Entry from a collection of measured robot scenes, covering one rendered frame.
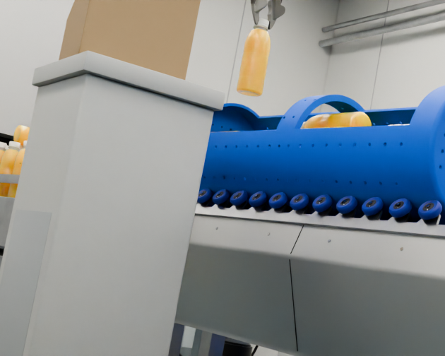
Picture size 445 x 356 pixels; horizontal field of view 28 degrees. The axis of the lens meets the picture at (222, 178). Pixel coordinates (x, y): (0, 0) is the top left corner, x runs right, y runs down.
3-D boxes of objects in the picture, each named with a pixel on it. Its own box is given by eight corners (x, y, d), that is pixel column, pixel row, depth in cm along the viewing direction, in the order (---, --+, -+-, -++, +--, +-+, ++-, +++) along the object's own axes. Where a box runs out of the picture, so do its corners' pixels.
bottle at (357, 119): (347, 138, 199) (293, 140, 214) (369, 145, 203) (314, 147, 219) (353, 107, 200) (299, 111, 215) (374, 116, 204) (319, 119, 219)
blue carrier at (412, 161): (420, 214, 164) (443, 65, 167) (167, 196, 235) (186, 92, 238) (513, 238, 181) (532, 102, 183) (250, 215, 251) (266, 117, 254)
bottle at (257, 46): (265, 94, 237) (277, 27, 239) (241, 87, 235) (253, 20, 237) (256, 97, 243) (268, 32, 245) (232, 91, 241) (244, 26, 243)
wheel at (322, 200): (331, 191, 192) (335, 197, 193) (313, 195, 194) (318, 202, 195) (326, 203, 189) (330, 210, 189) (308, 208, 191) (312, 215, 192)
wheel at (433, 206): (440, 195, 168) (445, 203, 168) (419, 200, 170) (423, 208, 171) (436, 210, 164) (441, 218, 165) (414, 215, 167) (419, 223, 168)
